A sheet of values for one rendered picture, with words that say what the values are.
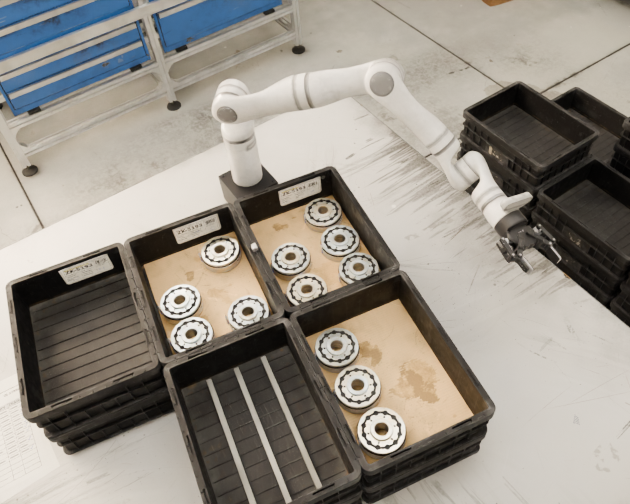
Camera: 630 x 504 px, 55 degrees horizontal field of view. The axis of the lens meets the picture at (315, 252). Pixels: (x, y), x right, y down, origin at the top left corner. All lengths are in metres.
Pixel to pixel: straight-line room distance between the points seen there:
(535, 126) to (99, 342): 1.78
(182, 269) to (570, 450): 1.05
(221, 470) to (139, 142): 2.33
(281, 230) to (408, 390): 0.57
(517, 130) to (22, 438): 1.97
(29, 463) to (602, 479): 1.32
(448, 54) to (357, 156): 1.80
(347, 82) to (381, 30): 2.38
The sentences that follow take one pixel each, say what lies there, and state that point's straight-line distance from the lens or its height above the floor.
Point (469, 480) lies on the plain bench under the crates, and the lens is 1.50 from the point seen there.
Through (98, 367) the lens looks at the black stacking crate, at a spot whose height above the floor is 0.83.
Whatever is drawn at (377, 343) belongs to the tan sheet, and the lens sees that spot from 1.47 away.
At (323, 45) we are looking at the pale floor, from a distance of 3.87.
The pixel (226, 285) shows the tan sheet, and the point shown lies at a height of 0.83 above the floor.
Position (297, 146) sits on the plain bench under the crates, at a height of 0.70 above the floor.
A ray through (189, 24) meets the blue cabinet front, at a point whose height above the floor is 0.42.
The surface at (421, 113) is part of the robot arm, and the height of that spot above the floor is 1.13.
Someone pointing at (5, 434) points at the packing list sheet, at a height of 0.70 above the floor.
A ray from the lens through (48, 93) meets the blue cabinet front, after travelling 3.31.
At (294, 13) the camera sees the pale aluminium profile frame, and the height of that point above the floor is 0.25.
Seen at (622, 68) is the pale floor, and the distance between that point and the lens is 3.85.
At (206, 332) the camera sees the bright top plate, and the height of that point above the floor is 0.86.
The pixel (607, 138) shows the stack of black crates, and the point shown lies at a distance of 2.94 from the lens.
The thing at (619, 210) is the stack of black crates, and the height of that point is 0.38.
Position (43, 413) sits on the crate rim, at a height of 0.93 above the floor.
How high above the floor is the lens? 2.11
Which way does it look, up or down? 52 degrees down
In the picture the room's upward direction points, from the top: 7 degrees counter-clockwise
